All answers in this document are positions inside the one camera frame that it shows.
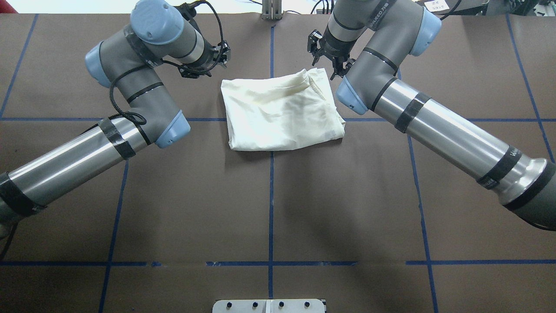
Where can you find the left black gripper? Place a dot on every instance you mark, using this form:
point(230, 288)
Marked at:
point(211, 56)

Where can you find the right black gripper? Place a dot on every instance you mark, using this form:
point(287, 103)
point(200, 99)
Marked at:
point(333, 48)

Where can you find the cream long-sleeve printed shirt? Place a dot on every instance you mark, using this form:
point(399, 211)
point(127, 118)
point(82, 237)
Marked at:
point(281, 113)

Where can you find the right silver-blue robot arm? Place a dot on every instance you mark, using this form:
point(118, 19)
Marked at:
point(366, 41)

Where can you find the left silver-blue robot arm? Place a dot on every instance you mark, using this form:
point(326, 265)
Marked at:
point(145, 113)

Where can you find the black box with label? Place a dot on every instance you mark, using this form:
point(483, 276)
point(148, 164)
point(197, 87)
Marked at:
point(443, 6)

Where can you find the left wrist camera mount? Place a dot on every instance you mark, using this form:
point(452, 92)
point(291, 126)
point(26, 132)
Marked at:
point(188, 11)

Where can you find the aluminium frame post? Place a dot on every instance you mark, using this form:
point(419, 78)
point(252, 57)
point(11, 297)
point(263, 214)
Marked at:
point(271, 10)

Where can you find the white pedestal column with base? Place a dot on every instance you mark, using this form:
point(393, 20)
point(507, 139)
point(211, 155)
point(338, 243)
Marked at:
point(270, 306)

